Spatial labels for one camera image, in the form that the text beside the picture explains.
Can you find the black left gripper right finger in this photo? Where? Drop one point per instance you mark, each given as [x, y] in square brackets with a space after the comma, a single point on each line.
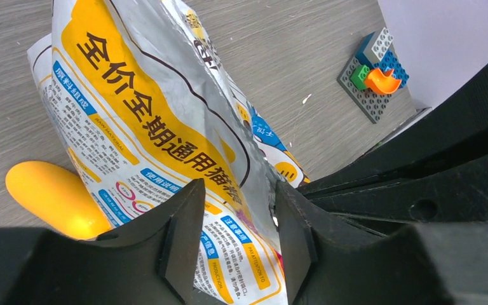
[329, 261]

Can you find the cat food bag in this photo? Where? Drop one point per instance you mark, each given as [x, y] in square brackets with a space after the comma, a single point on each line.
[143, 105]

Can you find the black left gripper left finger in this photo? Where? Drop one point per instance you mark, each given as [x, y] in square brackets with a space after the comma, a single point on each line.
[149, 260]

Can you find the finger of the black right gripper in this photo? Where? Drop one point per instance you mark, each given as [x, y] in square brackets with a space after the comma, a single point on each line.
[454, 133]
[459, 194]

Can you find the orange curved lego piece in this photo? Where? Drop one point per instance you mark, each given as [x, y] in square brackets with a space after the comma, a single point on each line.
[382, 83]

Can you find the yellow plastic scoop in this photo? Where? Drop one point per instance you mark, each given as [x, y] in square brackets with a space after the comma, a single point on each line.
[58, 197]

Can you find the green lego brick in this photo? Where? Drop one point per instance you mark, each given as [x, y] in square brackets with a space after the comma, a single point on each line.
[358, 77]

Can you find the grey lego baseplate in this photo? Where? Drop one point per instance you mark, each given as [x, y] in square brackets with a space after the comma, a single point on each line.
[370, 103]

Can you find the light grey lego brick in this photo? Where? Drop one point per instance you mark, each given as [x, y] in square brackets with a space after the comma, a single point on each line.
[378, 45]

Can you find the blue lego brick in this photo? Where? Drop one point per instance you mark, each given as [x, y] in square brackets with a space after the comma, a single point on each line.
[389, 61]

